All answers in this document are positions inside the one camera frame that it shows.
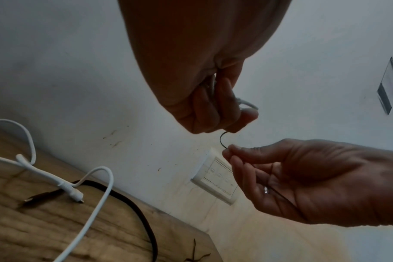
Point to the person's right hand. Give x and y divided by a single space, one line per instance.
329 179

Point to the person's left hand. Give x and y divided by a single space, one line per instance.
196 51

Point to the grey wall fixture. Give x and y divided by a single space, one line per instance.
385 99

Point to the beige wall plate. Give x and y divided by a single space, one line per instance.
216 181

